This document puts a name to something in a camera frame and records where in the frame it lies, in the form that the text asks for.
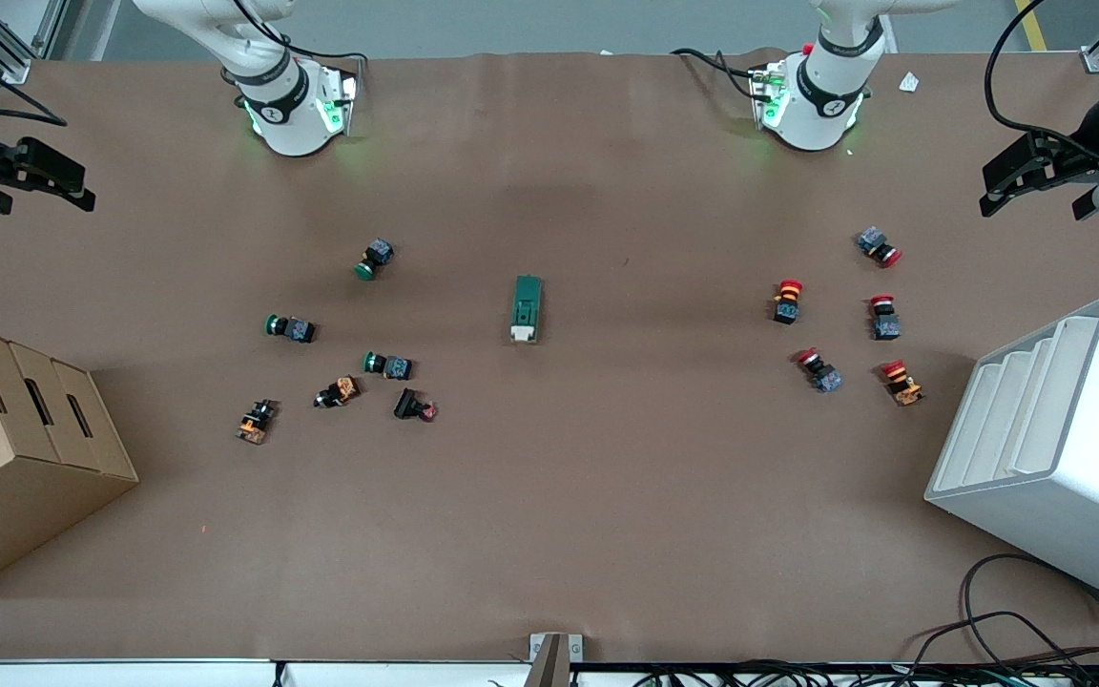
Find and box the green terminal block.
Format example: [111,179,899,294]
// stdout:
[509,275,545,344]

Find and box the red mushroom button blue block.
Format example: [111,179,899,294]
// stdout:
[795,348,843,394]
[869,295,902,342]
[857,226,903,268]

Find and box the red button orange block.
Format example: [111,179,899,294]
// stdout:
[881,359,925,407]

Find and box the red button orange collar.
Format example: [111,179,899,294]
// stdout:
[772,279,805,325]

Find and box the green push button blue block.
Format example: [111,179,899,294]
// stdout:
[363,351,414,381]
[264,313,317,344]
[354,238,396,281]

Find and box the brown cardboard box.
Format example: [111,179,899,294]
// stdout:
[0,318,140,600]

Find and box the white plastic divided bin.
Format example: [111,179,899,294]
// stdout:
[924,294,1099,614]

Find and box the brown paper table cover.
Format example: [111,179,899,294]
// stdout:
[0,50,1099,661]

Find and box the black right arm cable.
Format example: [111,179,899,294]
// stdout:
[0,33,69,128]

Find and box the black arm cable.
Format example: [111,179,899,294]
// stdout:
[984,0,1099,158]
[0,33,69,128]

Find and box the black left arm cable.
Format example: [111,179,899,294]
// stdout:
[984,0,1099,158]

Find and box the black selector switch orange block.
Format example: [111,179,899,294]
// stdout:
[236,399,280,446]
[313,375,362,409]

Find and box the black left base cable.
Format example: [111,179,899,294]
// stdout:
[672,48,762,101]

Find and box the black switch red tip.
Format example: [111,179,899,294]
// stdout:
[393,386,439,423]

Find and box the black looped cable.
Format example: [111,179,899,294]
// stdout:
[960,553,1099,669]

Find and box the black cable tangle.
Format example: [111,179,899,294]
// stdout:
[635,611,1099,687]

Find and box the grey metal edge bracket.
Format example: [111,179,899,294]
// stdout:
[529,632,584,687]

